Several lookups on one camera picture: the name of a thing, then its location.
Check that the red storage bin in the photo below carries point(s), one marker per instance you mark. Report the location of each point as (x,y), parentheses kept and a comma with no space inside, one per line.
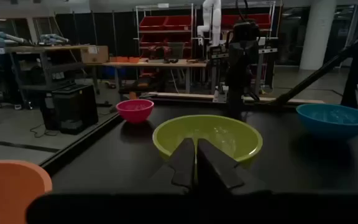
(152,23)
(178,22)
(261,20)

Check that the orange tray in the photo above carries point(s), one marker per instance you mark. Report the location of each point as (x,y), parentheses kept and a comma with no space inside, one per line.
(123,59)

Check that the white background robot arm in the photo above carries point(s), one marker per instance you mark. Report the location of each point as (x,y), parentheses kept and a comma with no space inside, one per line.
(215,21)

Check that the pink plastic bowl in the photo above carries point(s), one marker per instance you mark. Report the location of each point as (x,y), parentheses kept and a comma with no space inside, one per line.
(135,110)

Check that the wooden work table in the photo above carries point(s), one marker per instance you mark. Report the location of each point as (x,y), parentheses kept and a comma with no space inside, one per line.
(154,64)

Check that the cardboard box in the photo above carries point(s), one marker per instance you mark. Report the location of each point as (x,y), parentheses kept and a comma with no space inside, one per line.
(94,54)

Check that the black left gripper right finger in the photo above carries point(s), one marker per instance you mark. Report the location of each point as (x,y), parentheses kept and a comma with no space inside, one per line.
(213,171)

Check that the blue plastic bowl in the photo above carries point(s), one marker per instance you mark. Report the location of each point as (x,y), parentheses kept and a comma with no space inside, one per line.
(332,123)

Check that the green plastic bowl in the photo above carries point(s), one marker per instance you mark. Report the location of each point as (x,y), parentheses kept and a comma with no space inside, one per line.
(216,130)

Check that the black cabinet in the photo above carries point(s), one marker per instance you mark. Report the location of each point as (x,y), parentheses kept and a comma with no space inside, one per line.
(73,107)

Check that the grey-blue background robot arm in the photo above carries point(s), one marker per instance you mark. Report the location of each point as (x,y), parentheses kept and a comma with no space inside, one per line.
(8,36)
(53,38)

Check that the white metal shelf rack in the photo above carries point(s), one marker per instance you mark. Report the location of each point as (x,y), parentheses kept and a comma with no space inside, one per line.
(193,18)

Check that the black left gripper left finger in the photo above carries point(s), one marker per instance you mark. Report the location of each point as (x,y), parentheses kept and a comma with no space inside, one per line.
(183,165)

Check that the wooden plank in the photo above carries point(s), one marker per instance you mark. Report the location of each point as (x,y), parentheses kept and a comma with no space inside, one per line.
(191,96)

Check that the orange plastic bowl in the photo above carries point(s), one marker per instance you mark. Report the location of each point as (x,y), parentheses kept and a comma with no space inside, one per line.
(8,189)

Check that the black diagonal frame strut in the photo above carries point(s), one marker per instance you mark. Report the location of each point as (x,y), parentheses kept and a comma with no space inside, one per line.
(309,79)

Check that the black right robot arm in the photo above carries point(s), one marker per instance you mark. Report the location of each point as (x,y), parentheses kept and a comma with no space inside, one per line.
(241,62)

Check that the white round pillar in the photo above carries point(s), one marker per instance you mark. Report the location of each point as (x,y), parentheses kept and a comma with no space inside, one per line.
(318,34)

